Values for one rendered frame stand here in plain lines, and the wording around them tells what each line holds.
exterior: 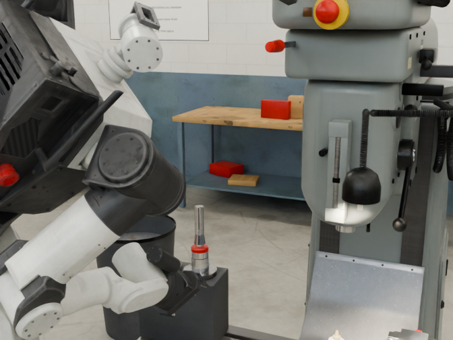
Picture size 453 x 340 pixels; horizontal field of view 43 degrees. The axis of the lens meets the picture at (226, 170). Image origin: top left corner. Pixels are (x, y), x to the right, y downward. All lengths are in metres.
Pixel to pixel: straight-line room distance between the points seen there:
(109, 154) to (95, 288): 0.30
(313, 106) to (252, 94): 4.65
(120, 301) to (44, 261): 0.23
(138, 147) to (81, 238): 0.17
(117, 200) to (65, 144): 0.12
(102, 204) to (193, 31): 5.24
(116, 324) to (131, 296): 2.28
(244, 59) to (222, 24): 0.41
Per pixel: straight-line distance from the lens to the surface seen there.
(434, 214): 1.73
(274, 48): 1.05
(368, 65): 1.15
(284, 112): 5.17
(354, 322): 1.76
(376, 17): 1.05
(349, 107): 1.20
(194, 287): 1.33
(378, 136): 1.21
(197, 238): 1.52
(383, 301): 1.77
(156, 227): 3.51
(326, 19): 1.02
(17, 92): 0.89
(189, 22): 6.11
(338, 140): 1.18
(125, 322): 3.34
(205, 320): 1.56
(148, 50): 0.99
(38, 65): 0.88
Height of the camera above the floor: 1.75
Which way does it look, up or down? 15 degrees down
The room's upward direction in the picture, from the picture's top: straight up
